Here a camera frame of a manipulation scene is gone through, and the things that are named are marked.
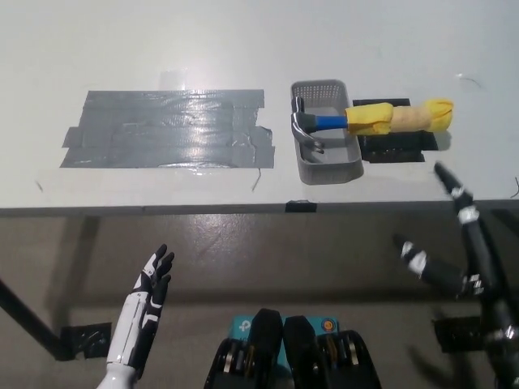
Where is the large grey duct tape patch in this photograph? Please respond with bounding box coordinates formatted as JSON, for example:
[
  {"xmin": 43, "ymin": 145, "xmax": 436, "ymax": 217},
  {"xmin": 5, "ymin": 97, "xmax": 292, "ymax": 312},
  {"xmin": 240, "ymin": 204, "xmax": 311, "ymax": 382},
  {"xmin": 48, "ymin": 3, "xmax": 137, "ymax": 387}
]
[{"xmin": 59, "ymin": 88, "xmax": 277, "ymax": 170}]

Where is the black teal robot body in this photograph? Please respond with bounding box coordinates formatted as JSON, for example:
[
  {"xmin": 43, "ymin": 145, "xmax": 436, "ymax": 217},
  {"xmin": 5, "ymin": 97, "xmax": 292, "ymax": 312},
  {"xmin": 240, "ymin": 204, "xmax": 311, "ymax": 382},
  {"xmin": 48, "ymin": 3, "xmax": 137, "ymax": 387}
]
[{"xmin": 202, "ymin": 307, "xmax": 384, "ymax": 389}]

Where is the black metal table leg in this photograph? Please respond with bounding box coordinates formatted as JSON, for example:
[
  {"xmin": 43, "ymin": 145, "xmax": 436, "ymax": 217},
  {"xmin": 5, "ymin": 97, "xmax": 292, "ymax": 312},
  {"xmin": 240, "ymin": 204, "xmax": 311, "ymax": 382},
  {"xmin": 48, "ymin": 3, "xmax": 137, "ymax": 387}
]
[{"xmin": 0, "ymin": 277, "xmax": 64, "ymax": 362}]

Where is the black tape square on desk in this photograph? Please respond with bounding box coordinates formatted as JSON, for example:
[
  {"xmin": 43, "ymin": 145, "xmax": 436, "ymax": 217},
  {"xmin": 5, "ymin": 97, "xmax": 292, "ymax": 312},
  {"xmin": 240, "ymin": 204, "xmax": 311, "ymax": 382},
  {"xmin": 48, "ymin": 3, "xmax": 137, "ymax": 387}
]
[{"xmin": 351, "ymin": 96, "xmax": 440, "ymax": 164}]

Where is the hammer with yellow foam handle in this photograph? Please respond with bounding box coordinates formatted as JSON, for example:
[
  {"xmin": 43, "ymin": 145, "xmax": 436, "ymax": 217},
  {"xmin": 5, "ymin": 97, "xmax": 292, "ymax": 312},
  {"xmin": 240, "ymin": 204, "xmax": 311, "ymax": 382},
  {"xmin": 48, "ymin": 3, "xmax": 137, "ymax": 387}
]
[{"xmin": 290, "ymin": 96, "xmax": 455, "ymax": 155}]

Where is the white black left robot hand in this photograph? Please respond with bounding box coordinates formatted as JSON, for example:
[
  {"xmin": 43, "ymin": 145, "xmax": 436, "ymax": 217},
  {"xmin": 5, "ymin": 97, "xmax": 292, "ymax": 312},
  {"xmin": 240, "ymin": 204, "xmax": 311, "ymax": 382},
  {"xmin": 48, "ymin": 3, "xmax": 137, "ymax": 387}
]
[{"xmin": 105, "ymin": 242, "xmax": 176, "ymax": 370}]

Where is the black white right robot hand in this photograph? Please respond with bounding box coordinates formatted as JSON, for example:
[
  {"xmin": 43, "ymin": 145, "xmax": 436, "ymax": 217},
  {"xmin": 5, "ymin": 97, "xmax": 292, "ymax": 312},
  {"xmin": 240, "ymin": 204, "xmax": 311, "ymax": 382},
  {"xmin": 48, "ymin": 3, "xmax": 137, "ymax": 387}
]
[{"xmin": 392, "ymin": 160, "xmax": 510, "ymax": 313}]

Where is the grey perforated plastic basket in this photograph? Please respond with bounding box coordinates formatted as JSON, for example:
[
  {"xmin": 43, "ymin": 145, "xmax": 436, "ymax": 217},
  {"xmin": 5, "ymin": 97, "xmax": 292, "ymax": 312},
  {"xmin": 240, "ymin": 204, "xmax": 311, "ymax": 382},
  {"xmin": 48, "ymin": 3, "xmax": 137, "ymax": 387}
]
[{"xmin": 290, "ymin": 79, "xmax": 365, "ymax": 186}]

